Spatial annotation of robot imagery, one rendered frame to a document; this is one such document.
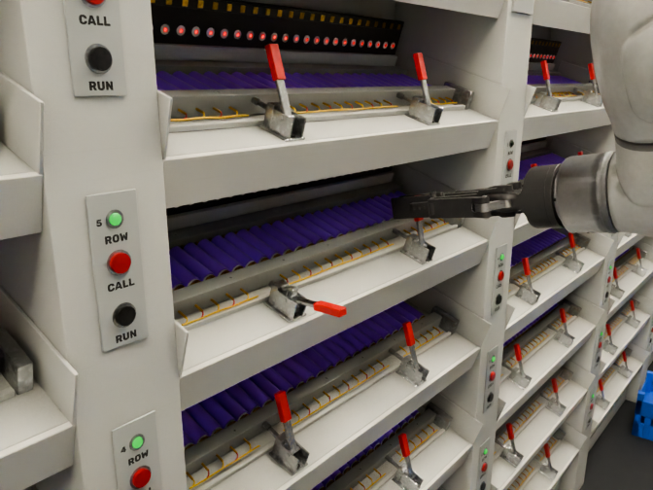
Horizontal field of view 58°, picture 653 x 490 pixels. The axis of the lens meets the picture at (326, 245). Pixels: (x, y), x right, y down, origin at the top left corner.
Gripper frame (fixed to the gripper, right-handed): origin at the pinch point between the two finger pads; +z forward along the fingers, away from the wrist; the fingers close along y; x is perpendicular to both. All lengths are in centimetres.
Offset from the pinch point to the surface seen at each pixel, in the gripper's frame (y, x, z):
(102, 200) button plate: -48.1, 7.8, -4.7
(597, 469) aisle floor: 107, -100, 17
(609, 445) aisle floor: 123, -100, 17
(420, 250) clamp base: -1.0, -6.1, -0.1
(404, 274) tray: -6.2, -8.3, -0.6
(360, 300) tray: -16.4, -9.0, -0.8
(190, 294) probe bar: -36.3, -2.8, 4.1
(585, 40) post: 88, 27, 3
